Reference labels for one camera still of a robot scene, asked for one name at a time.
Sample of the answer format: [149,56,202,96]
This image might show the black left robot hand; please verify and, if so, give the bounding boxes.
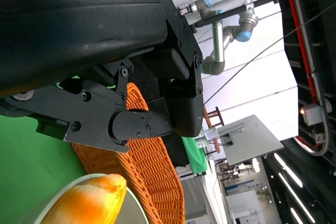
[0,0,204,154]

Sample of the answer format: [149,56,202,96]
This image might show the orange ring bread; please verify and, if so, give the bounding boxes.
[47,173,128,224]

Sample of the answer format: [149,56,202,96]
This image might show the grey round bowl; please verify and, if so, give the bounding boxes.
[34,173,148,224]

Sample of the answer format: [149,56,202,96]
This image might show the orange wicker basket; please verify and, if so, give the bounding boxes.
[72,82,186,224]

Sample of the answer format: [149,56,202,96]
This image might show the long black rod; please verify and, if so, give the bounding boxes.
[191,0,336,28]

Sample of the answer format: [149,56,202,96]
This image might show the black cloth backdrop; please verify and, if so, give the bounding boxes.
[162,134,190,168]

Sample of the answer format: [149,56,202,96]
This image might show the brown wooden chair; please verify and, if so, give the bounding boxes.
[203,106,224,154]

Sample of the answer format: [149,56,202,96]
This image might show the grey panel table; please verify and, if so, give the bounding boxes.
[216,114,285,167]

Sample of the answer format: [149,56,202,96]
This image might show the white junction box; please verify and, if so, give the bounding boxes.
[300,103,326,126]

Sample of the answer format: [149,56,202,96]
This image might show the black frame with red rail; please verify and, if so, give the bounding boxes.
[271,0,336,177]

